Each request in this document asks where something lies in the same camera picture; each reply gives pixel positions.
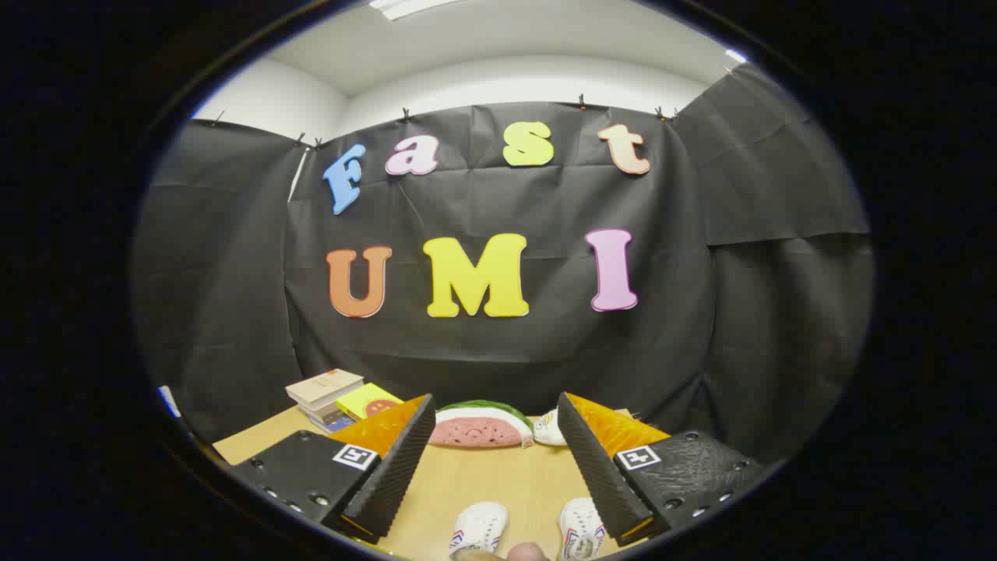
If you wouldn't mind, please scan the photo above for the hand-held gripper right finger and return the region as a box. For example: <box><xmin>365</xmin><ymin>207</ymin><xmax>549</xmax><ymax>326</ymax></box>
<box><xmin>556</xmin><ymin>391</ymin><xmax>764</xmax><ymax>547</ymax></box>

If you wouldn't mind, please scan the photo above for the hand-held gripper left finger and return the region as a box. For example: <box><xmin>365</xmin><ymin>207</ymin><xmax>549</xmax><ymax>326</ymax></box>
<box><xmin>232</xmin><ymin>393</ymin><xmax>437</xmax><ymax>545</ymax></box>

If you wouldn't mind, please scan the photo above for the white shoe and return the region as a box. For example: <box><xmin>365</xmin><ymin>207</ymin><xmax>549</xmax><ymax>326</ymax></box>
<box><xmin>558</xmin><ymin>498</ymin><xmax>607</xmax><ymax>561</ymax></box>
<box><xmin>449</xmin><ymin>502</ymin><xmax>509</xmax><ymax>559</ymax></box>

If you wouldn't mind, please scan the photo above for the white plush toy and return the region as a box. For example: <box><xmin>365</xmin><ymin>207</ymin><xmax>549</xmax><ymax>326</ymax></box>
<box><xmin>533</xmin><ymin>408</ymin><xmax>569</xmax><ymax>446</ymax></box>

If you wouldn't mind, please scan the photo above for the yellow book with red circle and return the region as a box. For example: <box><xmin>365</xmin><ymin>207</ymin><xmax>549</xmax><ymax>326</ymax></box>
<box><xmin>336</xmin><ymin>383</ymin><xmax>405</xmax><ymax>422</ymax></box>

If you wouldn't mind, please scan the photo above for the watermelon slice plush toy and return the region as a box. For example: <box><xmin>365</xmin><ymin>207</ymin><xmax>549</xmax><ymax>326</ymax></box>
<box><xmin>428</xmin><ymin>400</ymin><xmax>535</xmax><ymax>449</ymax></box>

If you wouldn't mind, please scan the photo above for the grey book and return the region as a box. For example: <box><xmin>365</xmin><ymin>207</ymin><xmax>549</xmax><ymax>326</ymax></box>
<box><xmin>298</xmin><ymin>397</ymin><xmax>343</xmax><ymax>422</ymax></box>

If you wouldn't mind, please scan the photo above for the beige book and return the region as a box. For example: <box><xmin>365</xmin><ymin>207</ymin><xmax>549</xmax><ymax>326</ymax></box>
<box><xmin>285</xmin><ymin>369</ymin><xmax>365</xmax><ymax>407</ymax></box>

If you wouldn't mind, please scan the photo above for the black backdrop cloth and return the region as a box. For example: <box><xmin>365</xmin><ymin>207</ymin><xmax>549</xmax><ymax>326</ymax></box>
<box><xmin>132</xmin><ymin>62</ymin><xmax>873</xmax><ymax>468</ymax></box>

